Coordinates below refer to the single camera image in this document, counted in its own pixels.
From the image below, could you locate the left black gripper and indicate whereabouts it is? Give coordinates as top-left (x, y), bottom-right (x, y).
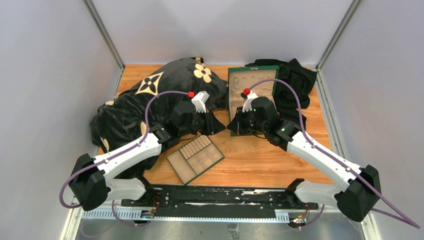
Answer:
top-left (180, 107), bottom-right (227, 138)

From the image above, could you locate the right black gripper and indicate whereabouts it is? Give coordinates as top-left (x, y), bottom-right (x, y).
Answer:
top-left (227, 105), bottom-right (268, 136)

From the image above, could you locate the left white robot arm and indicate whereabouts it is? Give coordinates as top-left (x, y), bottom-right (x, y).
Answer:
top-left (67, 101), bottom-right (226, 211)

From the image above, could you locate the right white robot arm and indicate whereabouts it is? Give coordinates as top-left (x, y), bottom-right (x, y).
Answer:
top-left (227, 96), bottom-right (381, 222)

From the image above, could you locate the green jewelry tray insert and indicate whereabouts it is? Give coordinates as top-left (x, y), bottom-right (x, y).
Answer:
top-left (166, 135), bottom-right (225, 185)

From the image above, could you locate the green jewelry box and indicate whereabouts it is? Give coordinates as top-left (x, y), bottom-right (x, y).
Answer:
top-left (228, 65), bottom-right (280, 138)

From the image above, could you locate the black cloth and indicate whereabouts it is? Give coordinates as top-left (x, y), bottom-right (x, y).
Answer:
top-left (246, 58), bottom-right (317, 125)

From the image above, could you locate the black blanket with beige flowers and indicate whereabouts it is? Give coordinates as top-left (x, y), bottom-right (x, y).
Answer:
top-left (90, 57), bottom-right (229, 179)

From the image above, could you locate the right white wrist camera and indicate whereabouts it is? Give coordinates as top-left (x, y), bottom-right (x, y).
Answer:
top-left (242, 88), bottom-right (258, 113)

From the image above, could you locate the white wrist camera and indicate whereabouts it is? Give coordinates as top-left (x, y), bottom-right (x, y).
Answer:
top-left (242, 88), bottom-right (258, 113)
top-left (188, 91), bottom-right (210, 113)

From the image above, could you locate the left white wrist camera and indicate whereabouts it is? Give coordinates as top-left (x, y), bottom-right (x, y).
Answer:
top-left (188, 91), bottom-right (210, 113)

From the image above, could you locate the black mounting base plate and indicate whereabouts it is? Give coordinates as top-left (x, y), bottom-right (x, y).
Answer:
top-left (118, 184), bottom-right (319, 221)

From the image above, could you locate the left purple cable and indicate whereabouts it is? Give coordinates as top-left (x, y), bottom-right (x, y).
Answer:
top-left (58, 90), bottom-right (195, 210)

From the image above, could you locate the purple cable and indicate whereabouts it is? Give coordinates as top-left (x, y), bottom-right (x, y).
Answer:
top-left (248, 78), bottom-right (422, 230)
top-left (58, 90), bottom-right (195, 210)

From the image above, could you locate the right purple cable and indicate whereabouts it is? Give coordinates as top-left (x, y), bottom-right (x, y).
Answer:
top-left (248, 78), bottom-right (422, 230)

